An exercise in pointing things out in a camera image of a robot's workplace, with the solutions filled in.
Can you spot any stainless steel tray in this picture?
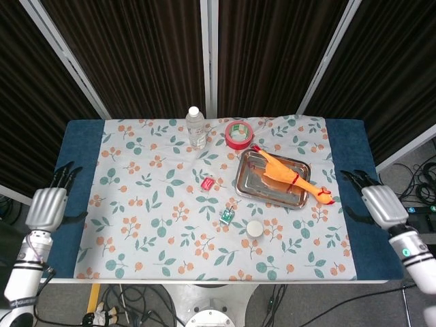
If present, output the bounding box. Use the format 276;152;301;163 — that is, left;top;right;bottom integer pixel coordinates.
234;148;313;210

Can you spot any floral print tablecloth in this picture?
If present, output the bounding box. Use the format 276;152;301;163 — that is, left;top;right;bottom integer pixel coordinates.
73;114;359;282

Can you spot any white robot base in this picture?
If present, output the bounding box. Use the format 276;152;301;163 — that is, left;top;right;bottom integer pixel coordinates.
185;307;236;327

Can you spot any black power strip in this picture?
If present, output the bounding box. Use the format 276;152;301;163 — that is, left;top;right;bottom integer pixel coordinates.
404;204;436;236

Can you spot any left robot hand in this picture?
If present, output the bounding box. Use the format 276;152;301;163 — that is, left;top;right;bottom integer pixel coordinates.
25;161;89;233

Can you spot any white round jar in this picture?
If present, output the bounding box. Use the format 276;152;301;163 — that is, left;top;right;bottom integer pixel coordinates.
245;219;264;240

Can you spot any clear plastic water bottle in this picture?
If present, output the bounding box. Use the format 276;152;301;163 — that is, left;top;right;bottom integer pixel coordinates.
185;106;208;150

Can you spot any small red packet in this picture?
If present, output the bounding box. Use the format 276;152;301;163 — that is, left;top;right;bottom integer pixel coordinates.
200;175;217;192

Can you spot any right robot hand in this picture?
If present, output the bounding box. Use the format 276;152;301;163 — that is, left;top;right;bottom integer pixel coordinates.
340;169;410;230

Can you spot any black floor cable bundle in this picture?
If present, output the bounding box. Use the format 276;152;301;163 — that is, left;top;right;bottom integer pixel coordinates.
33;282;187;327
390;159;436;206

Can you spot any red tape roll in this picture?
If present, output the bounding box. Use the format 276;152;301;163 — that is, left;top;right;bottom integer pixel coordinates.
224;121;255;151

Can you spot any dark ribbed partition panel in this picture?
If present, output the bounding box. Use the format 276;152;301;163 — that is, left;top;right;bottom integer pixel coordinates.
0;0;100;199
40;0;209;120
217;0;349;117
302;0;436;165

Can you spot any yellow bar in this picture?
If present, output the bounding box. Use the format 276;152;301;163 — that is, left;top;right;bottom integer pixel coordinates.
86;283;102;315

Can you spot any green toy tank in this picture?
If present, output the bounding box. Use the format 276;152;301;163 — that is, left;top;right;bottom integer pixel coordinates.
219;204;237;226

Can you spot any white partition post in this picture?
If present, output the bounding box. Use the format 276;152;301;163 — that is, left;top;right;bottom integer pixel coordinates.
200;0;219;119
18;0;112;120
375;123;436;172
0;183;33;206
294;0;359;116

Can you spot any blue table cover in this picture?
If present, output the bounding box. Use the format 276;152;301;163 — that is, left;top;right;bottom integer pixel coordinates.
45;118;405;282

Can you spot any orange rubber chicken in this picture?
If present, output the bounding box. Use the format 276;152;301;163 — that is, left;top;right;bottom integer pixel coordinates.
250;144;337;206

